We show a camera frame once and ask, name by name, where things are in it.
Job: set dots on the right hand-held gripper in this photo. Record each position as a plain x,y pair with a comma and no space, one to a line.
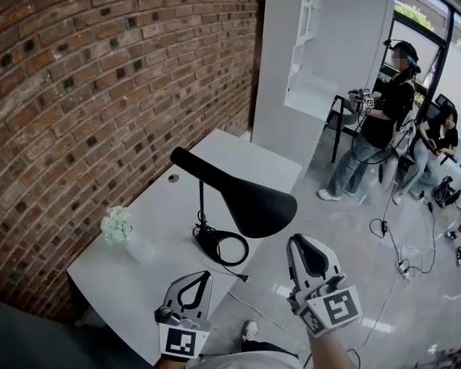
336,306

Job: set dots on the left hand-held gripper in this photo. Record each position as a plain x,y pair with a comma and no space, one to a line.
180,338

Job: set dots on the black desk lamp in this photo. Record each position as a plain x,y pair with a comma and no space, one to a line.
246,202

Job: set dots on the person's right forearm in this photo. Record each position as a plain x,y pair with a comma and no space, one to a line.
328,352

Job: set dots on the person's left forearm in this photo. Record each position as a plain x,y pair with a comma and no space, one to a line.
169,363

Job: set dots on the white desk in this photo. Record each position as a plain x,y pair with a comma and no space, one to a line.
146,286

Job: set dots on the person's right white shoe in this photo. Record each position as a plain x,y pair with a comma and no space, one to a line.
249,330

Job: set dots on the person's white shirt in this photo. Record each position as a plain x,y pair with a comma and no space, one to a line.
246,361

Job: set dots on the white power strip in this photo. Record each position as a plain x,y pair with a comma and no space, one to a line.
404,268

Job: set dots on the person's black trousers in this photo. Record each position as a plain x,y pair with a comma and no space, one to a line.
269,347

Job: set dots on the white flower bunch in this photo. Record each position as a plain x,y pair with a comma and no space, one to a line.
117,225

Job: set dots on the black equipment bag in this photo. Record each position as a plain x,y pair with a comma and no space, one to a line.
445,192

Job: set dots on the grey metal cabinet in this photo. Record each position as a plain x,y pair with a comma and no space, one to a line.
42,340

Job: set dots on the red checkered cloth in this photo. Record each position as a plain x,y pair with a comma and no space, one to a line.
459,358

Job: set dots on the black mesh office chair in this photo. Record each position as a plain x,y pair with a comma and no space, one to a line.
442,100

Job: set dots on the white shelf cabinet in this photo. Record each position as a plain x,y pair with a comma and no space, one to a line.
276,52

